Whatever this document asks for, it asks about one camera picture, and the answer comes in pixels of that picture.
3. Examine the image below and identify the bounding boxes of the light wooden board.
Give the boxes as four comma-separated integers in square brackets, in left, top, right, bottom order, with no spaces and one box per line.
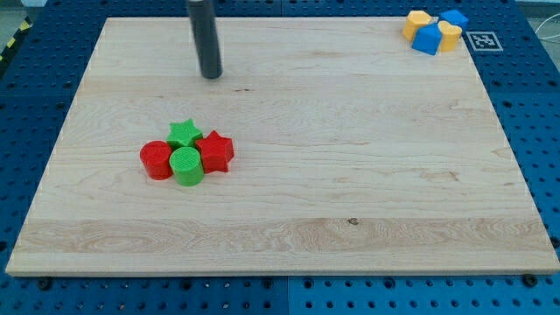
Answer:
[6,17,559,277]

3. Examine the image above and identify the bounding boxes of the red star block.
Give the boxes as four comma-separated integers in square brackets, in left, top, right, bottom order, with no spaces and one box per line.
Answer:
[195,130,235,173]

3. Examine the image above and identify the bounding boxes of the yellow hexagon block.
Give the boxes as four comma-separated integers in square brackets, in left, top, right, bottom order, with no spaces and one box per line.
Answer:
[402,10,432,42]

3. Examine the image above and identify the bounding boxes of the blue pentagon block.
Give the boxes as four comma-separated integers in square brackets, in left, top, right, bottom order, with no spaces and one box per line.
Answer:
[412,24,442,55]

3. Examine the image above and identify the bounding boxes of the white cable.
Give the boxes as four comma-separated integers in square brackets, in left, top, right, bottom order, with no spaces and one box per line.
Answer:
[534,11,560,43]

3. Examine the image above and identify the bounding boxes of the green star block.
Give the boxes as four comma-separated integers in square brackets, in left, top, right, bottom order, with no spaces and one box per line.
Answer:
[166,119,203,149]

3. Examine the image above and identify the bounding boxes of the yellow black hazard tape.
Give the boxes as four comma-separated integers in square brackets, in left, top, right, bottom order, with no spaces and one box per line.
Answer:
[1,16,33,64]

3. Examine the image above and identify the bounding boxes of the white fiducial marker tag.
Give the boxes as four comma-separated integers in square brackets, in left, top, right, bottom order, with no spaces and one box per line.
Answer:
[466,31,503,52]

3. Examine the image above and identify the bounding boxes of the red cylinder block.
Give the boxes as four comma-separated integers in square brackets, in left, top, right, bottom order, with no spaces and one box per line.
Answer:
[139,141,172,180]

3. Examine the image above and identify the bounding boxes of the blue cube block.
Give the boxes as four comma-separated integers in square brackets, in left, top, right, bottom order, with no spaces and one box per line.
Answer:
[438,9,469,31]

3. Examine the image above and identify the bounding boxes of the yellow heart block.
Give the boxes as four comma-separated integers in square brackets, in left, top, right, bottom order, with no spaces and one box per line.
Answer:
[437,21,463,53]

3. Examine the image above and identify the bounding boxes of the green cylinder block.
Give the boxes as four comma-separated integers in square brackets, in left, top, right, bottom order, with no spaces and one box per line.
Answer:
[170,147,205,186]

